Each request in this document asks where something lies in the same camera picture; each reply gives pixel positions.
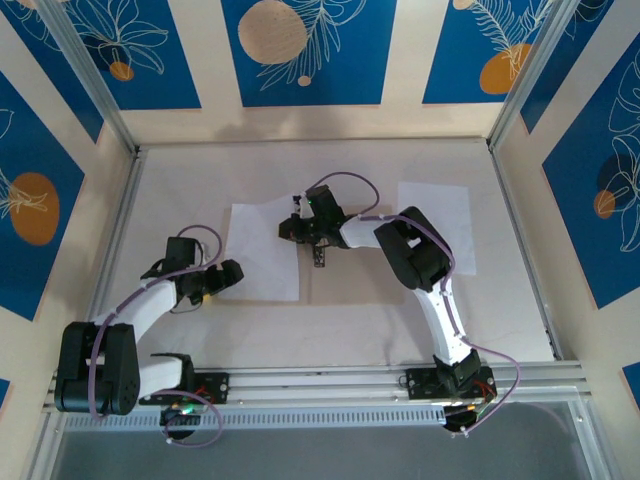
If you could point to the white paper sheet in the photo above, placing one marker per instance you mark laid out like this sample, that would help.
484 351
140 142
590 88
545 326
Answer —
260 260
450 210

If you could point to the brown cardboard folder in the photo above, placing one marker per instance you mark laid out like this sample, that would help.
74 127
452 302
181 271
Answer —
360 280

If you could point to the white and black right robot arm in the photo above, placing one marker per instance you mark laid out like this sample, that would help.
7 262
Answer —
440 320

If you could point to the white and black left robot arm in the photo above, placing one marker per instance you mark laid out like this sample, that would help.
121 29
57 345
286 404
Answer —
145 305

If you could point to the black left base electronics board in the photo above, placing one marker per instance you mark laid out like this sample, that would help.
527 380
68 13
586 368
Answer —
182 425

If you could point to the black base electronics board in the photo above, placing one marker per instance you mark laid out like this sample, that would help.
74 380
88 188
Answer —
182 425
457 422

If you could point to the black right base electronics board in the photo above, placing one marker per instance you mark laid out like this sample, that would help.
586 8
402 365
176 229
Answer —
457 422

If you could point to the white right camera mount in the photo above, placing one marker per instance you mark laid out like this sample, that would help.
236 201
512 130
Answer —
303 207

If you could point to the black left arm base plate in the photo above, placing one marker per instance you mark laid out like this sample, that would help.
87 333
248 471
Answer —
217 387

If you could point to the aluminium left side rail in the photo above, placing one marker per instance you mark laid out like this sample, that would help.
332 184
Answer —
125 200

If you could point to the aluminium front frame rail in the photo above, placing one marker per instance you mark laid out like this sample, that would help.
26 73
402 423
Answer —
325 385

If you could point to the blue floral wall panel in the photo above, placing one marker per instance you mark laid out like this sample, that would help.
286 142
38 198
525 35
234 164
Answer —
450 75
60 170
165 85
350 75
575 200

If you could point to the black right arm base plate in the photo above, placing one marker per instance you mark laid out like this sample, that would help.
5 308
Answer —
417 385

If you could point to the aluminium left corner post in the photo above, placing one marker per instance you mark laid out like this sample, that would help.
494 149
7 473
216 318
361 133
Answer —
91 75

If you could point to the aluminium corner post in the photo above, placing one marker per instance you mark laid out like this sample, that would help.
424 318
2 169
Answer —
91 75
536 75

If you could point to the aluminium right corner post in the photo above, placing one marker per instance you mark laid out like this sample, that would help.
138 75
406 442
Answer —
536 75

